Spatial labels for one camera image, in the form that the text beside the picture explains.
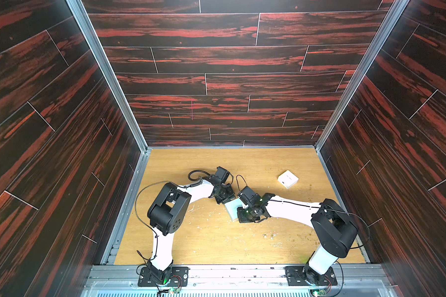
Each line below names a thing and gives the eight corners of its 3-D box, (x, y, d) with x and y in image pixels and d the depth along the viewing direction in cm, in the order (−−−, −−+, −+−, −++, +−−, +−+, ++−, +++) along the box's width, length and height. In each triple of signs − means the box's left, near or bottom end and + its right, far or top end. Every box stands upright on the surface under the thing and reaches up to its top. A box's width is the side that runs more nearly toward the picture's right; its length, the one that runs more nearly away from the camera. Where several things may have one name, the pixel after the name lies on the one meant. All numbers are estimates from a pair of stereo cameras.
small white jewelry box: (287, 190, 102) (289, 186, 99) (276, 179, 106) (277, 176, 104) (297, 182, 105) (299, 179, 102) (285, 173, 109) (287, 169, 107)
